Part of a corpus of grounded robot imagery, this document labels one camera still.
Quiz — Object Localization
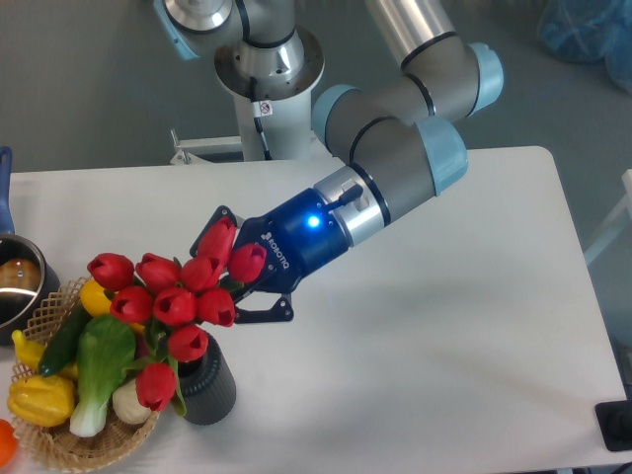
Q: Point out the woven wicker basket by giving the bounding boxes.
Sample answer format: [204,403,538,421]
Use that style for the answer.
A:
[10,277,159,473]

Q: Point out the black device at table edge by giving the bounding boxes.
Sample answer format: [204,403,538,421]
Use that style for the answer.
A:
[594,400,631,452]

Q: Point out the dark green cucumber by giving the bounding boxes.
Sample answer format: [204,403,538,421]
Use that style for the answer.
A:
[38,303,92,377]

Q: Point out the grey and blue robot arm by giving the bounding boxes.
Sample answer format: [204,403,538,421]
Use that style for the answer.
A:
[154,1,504,324]

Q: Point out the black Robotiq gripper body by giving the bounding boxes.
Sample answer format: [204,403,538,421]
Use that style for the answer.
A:
[235,188,350,301]

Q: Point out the yellow bell pepper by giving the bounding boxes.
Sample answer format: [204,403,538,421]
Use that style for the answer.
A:
[7,375,75,428]

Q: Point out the dark grey ribbed vase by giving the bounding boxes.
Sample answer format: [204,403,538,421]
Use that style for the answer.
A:
[178,334,237,426]

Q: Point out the yellow squash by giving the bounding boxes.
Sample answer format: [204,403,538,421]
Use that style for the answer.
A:
[80,279,153,332]

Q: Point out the small yellow gourd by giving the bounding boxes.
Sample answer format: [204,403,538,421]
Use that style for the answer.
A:
[11,330,79,381]

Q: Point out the white frame at right edge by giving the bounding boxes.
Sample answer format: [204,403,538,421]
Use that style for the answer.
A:
[584,169,631,266]

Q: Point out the green bok choy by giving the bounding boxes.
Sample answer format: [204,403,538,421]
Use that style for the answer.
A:
[69,315,136,437]

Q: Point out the red radish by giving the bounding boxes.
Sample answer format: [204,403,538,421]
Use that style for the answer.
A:
[135,335,149,359]

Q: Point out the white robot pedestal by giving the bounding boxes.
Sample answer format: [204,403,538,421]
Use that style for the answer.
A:
[169,27,327,166]

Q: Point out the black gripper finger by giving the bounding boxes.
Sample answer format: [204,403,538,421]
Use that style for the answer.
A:
[234,294,294,325]
[189,204,246,258]

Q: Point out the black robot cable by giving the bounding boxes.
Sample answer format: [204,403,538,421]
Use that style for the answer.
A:
[248,76,274,162]

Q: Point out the dark pot with blue handle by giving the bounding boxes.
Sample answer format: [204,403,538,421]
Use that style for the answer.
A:
[1,146,59,347]

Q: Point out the red tulip bouquet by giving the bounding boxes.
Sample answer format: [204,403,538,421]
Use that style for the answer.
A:
[87,215,267,417]

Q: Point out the white garlic bulb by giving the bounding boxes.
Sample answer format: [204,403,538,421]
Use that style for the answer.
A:
[113,379,151,425]

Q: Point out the blue plastic bag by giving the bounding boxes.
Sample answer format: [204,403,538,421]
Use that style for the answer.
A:
[536,1,631,93]

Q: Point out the orange fruit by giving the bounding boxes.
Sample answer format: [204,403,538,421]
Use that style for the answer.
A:
[0,419,18,467]

